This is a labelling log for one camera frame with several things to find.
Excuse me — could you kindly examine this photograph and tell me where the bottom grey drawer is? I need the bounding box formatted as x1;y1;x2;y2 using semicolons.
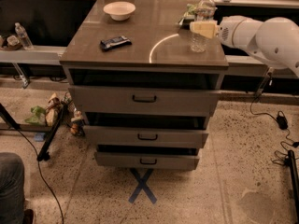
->
94;152;199;170

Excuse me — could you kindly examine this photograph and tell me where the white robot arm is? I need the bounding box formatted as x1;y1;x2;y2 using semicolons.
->
190;15;299;77

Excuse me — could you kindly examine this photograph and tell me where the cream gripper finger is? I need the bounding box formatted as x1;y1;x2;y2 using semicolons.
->
190;21;218;39

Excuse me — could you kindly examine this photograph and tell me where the black power adapter with cable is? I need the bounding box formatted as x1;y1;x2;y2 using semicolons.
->
249;96;299;148

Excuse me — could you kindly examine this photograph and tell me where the grey drawer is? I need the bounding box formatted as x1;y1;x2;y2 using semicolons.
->
69;86;220;117
94;152;199;170
84;126;208;148

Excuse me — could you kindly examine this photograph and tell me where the black stand at right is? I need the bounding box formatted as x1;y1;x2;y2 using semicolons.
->
286;150;299;222

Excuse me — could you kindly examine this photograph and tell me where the brown snack bag on floor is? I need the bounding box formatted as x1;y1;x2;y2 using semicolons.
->
45;92;62;126

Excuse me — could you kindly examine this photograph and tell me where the dark blue snack bar wrapper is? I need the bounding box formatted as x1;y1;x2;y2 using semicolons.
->
99;35;132;51

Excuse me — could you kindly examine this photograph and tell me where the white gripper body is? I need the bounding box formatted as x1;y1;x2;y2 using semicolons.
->
219;16;247;46

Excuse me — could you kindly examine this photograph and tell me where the white paper bowl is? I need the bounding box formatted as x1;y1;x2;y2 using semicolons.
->
103;2;135;21

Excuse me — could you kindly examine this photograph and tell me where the top grey drawer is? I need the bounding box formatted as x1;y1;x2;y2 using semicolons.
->
69;86;220;117

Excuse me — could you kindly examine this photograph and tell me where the person's leg in jeans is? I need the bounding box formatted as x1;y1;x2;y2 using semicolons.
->
0;152;24;224

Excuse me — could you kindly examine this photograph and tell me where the small water bottle on shelf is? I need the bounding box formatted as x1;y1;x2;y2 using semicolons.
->
15;22;34;49

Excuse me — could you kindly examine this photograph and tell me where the clear plastic water bottle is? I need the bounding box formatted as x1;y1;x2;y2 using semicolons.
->
190;0;217;52

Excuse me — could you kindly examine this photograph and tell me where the brown bowl with items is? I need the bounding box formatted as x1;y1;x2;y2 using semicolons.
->
0;35;21;51

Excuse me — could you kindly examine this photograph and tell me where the blue tape cross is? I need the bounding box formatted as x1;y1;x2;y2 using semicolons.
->
129;168;157;204

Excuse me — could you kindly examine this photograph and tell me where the green chip bag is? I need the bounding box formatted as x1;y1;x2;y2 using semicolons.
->
178;4;197;26

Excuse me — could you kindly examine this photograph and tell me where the grey metal shelf rail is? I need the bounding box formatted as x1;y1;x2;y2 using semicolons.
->
0;46;66;65

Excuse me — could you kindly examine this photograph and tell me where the black floor cable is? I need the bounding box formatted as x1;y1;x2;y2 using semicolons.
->
15;128;65;224

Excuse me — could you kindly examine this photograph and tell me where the small figurine on floor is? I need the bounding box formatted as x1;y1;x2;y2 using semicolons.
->
70;110;85;136

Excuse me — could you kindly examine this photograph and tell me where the green bag on floor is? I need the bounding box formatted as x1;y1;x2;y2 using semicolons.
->
25;105;46;126

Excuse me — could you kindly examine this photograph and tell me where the middle grey drawer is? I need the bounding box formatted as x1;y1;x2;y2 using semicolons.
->
84;126;208;148

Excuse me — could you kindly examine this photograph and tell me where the grey three-drawer cabinet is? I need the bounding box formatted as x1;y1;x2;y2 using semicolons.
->
61;0;228;157

